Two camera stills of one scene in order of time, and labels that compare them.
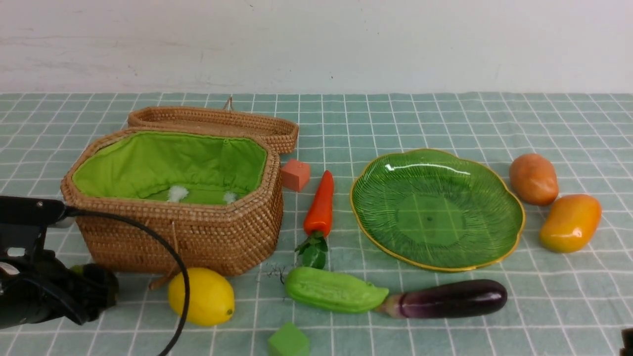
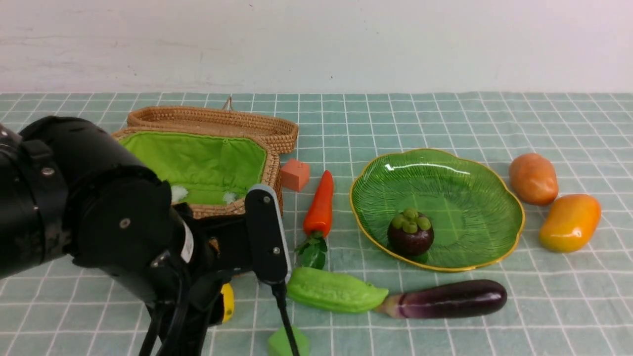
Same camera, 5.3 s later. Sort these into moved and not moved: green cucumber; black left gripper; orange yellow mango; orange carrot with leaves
Moved: black left gripper
Not moved: green cucumber; orange yellow mango; orange carrot with leaves
